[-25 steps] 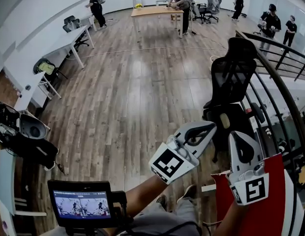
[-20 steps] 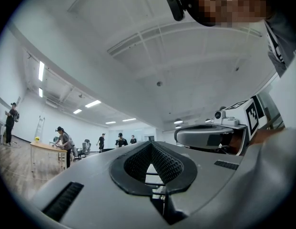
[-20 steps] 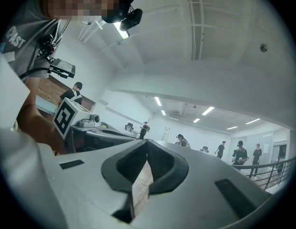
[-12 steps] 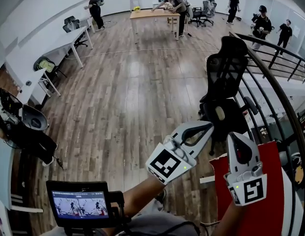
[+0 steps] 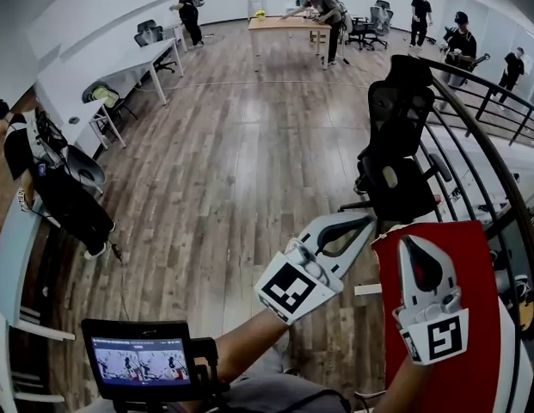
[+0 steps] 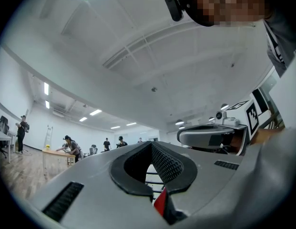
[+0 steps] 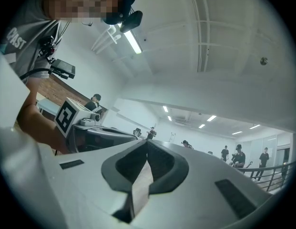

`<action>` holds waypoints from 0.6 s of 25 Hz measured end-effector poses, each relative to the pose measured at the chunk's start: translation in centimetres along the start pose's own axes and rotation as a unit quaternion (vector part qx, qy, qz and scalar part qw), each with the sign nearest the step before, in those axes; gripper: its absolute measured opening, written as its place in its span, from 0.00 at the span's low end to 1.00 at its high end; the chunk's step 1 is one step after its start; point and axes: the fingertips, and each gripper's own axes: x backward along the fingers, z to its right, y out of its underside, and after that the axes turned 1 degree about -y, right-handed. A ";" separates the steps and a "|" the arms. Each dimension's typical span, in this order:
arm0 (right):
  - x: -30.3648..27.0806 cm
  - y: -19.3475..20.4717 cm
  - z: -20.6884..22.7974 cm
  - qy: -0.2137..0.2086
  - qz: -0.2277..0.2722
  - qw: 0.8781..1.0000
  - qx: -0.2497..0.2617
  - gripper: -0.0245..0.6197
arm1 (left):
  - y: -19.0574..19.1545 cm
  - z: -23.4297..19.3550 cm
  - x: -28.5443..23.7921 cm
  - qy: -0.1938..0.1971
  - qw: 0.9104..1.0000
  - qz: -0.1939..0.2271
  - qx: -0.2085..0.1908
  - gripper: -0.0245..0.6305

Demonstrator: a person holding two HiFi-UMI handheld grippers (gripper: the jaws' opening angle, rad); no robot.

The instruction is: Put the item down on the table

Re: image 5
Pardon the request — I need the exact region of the wooden table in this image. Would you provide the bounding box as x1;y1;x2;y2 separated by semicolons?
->
248;14;333;73

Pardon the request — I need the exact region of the grey round chair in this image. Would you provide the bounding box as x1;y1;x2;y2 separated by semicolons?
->
64;144;107;198

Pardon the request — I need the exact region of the small black monitor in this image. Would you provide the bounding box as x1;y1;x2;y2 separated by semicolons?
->
80;317;193;400

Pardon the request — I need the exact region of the black metal railing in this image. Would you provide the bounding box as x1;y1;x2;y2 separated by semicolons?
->
414;56;534;413

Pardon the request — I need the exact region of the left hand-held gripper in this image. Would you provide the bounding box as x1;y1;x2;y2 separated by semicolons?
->
253;213;377;327

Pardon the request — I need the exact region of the person's right forearm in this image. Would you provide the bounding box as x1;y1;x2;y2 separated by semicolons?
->
383;354;435;413

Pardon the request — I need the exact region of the person's left forearm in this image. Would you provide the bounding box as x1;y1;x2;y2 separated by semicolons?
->
212;307;290;387

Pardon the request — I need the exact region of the long white desk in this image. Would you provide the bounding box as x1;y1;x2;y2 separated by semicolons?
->
34;36;185;161

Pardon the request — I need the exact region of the person's grey clothing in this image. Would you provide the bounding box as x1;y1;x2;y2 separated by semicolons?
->
163;370;352;413

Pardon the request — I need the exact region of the black mesh office chair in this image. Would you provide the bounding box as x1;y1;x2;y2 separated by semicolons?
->
338;54;453;224

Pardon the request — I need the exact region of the red item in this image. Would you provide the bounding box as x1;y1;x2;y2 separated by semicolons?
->
371;220;503;413

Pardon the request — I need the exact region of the pale blue desk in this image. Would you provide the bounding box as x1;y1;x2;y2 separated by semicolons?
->
0;194;51;329

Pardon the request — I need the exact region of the black monitor mount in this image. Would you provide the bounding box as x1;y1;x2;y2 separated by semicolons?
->
187;336;231;406

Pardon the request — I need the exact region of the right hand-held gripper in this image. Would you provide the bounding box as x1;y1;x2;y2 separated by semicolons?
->
392;234;470;367

